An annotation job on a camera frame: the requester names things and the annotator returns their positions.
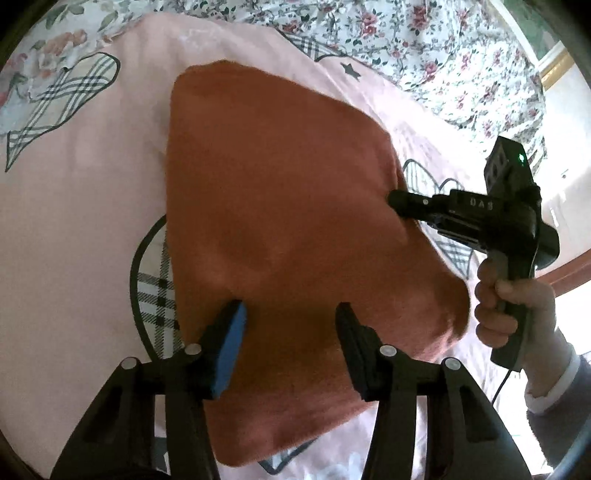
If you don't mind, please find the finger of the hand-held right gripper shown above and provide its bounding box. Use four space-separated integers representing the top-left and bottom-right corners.
387 189 435 226

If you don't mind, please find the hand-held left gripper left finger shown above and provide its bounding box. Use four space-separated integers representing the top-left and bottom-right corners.
50 299 247 480

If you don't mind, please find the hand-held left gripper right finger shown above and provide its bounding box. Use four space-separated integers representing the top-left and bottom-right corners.
335 302 527 480

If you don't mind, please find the orange knit sweater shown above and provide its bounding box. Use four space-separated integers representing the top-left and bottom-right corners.
164 60 472 468

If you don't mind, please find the person's right forearm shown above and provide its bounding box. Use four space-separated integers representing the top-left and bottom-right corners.
524 325 591 472

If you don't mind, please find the person's right hand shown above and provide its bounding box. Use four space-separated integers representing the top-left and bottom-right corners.
474 257 559 376

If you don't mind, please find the small-flowered floral bedsheet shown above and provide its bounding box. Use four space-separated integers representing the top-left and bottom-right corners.
152 0 548 153

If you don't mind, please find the pink blanket with plaid hearts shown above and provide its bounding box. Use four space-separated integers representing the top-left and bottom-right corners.
0 11 546 480

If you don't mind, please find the large-flowered floral cloth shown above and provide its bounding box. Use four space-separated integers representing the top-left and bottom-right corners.
0 0 153 134

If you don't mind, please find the red-brown wooden bed frame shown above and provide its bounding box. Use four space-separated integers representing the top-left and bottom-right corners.
538 256 591 296

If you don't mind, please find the black cable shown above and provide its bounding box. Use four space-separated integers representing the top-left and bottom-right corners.
489 368 514 406

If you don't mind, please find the gold picture frame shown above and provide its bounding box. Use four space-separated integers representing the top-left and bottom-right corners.
489 0 575 90

